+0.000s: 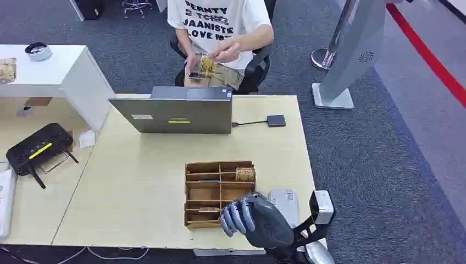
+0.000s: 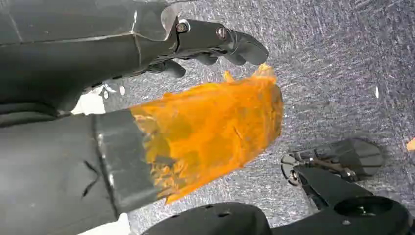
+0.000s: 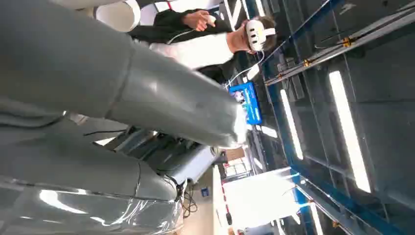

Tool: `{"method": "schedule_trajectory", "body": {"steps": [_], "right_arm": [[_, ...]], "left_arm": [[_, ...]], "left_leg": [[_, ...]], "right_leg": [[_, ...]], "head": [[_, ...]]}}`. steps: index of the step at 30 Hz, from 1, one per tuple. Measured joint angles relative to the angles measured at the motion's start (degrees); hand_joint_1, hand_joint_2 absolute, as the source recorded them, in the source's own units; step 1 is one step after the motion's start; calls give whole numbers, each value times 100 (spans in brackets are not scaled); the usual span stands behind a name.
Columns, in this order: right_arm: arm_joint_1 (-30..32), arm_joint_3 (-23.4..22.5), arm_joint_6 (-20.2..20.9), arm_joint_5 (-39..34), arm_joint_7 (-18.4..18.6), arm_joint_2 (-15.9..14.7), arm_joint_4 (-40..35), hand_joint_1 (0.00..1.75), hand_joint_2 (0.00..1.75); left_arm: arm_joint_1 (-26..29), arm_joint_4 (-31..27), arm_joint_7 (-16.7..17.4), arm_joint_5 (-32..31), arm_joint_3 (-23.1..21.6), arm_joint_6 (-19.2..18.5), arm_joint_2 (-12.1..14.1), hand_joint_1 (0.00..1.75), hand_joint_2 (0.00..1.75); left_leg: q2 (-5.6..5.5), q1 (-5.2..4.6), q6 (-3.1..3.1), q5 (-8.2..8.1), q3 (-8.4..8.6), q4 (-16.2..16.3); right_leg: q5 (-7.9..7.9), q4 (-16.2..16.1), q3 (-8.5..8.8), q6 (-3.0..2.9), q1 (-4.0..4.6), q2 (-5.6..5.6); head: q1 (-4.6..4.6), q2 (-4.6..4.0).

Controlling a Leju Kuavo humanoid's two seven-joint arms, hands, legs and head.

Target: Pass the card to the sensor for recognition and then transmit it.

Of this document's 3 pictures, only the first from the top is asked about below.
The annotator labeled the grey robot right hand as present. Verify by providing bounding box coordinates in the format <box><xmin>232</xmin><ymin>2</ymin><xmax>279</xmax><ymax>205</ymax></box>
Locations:
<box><xmin>219</xmin><ymin>192</ymin><xmax>295</xmax><ymax>249</ymax></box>

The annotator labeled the person's left hand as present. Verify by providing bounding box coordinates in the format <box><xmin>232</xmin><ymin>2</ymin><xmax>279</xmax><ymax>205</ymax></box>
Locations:
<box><xmin>210</xmin><ymin>36</ymin><xmax>242</xmax><ymax>64</ymax></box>

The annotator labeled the person's right hand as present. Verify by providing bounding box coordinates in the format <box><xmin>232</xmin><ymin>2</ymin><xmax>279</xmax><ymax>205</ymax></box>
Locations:
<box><xmin>184</xmin><ymin>52</ymin><xmax>201</xmax><ymax>75</ymax></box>

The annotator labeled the yellow patterned card pack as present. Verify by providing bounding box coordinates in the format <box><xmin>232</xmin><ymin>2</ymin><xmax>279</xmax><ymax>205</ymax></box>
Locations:
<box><xmin>198</xmin><ymin>53</ymin><xmax>218</xmax><ymax>79</ymax></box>

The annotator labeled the pale grey device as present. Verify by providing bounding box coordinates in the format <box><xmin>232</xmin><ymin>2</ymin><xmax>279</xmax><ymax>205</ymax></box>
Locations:
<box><xmin>268</xmin><ymin>189</ymin><xmax>300</xmax><ymax>229</ymax></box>

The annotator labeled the person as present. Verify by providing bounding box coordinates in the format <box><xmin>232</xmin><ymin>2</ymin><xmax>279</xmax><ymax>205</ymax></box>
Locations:
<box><xmin>167</xmin><ymin>0</ymin><xmax>274</xmax><ymax>91</ymax></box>

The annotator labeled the black office chair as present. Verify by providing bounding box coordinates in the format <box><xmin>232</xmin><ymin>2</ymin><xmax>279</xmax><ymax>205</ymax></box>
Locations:
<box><xmin>169</xmin><ymin>0</ymin><xmax>278</xmax><ymax>96</ymax></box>

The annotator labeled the grey laptop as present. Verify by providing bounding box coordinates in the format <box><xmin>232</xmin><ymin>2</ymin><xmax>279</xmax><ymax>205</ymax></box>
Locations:
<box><xmin>108</xmin><ymin>86</ymin><xmax>234</xmax><ymax>135</ymax></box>

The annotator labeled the wooden card sorting box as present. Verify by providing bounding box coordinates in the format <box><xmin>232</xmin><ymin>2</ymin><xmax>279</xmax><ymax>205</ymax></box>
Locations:
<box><xmin>184</xmin><ymin>161</ymin><xmax>257</xmax><ymax>230</ymax></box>

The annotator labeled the chrome stool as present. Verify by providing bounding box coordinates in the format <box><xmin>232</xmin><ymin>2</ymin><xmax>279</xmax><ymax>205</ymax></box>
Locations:
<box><xmin>121</xmin><ymin>0</ymin><xmax>154</xmax><ymax>18</ymax></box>

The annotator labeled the black external drive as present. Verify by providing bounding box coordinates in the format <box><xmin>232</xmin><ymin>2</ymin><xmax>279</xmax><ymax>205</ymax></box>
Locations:
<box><xmin>266</xmin><ymin>114</ymin><xmax>286</xmax><ymax>128</ymax></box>

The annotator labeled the black bin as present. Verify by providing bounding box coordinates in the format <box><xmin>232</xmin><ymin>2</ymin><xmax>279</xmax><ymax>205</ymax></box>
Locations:
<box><xmin>74</xmin><ymin>0</ymin><xmax>104</xmax><ymax>21</ymax></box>

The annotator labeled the grey kiosk stand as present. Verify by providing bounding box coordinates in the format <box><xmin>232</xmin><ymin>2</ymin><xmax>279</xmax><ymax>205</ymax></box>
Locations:
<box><xmin>312</xmin><ymin>0</ymin><xmax>387</xmax><ymax>110</ymax></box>

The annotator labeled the white paper slip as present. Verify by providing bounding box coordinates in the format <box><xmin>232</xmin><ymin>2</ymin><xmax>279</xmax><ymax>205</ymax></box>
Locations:
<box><xmin>79</xmin><ymin>130</ymin><xmax>96</xmax><ymax>150</ymax></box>

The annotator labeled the white desk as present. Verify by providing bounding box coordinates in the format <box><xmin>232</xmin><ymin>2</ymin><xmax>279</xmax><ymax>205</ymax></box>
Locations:
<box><xmin>0</xmin><ymin>44</ymin><xmax>116</xmax><ymax>133</ymax></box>

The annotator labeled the grey round bowl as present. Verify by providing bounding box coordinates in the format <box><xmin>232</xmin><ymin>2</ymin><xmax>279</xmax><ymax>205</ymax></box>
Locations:
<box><xmin>24</xmin><ymin>42</ymin><xmax>53</xmax><ymax>62</ymax></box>

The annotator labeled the black router with antennas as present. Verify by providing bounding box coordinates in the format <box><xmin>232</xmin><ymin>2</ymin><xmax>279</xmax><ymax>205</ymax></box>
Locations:
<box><xmin>5</xmin><ymin>123</ymin><xmax>79</xmax><ymax>189</ymax></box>

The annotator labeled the patterned card stack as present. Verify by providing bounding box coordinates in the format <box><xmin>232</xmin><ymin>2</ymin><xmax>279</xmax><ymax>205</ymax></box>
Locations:
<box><xmin>0</xmin><ymin>57</ymin><xmax>18</xmax><ymax>85</ymax></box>

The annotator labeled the red floor tape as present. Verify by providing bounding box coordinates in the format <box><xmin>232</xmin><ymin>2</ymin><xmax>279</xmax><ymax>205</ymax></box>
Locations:
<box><xmin>386</xmin><ymin>3</ymin><xmax>466</xmax><ymax>108</ymax></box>

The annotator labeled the white bag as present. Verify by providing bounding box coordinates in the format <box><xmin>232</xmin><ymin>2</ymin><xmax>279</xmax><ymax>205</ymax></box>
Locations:
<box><xmin>0</xmin><ymin>169</ymin><xmax>18</xmax><ymax>241</ymax></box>

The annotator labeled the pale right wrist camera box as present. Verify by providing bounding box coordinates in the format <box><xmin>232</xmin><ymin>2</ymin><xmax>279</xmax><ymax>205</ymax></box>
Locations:
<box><xmin>309</xmin><ymin>190</ymin><xmax>335</xmax><ymax>225</ymax></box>

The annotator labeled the black drive cable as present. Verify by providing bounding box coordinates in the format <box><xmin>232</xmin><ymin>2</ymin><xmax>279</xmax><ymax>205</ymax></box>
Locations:
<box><xmin>231</xmin><ymin>120</ymin><xmax>268</xmax><ymax>128</ymax></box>

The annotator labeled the chrome stanchion post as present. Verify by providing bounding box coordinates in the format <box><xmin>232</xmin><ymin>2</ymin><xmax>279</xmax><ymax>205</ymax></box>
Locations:
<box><xmin>311</xmin><ymin>0</ymin><xmax>359</xmax><ymax>70</ymax></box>

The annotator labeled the white floor cable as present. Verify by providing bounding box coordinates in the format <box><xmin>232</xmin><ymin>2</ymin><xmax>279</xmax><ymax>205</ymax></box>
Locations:
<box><xmin>0</xmin><ymin>246</ymin><xmax>150</xmax><ymax>264</ymax></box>

